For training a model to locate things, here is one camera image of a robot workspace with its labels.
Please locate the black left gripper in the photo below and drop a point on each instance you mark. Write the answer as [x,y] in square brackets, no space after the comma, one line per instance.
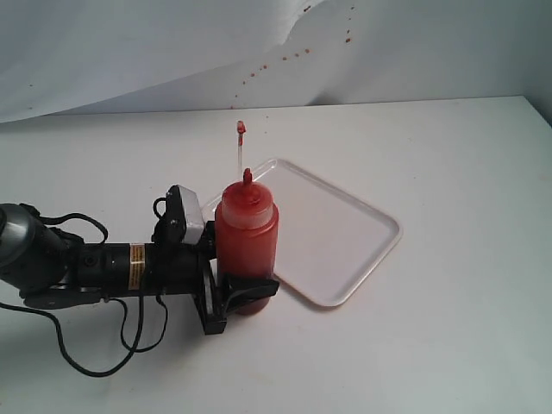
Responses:
[176,268]

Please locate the red squeeze sauce bottle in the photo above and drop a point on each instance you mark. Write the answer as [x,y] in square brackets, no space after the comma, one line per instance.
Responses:
[246,227]

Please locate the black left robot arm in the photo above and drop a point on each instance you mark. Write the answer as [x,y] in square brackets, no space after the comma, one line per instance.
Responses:
[53,269]

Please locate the white rectangular plastic tray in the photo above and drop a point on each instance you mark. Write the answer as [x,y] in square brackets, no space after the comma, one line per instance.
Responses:
[329,241]

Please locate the white paper backdrop sheet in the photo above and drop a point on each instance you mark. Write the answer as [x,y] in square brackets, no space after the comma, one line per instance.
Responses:
[90,57]

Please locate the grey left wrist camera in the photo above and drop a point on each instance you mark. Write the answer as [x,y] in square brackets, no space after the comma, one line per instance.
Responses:
[180,218]

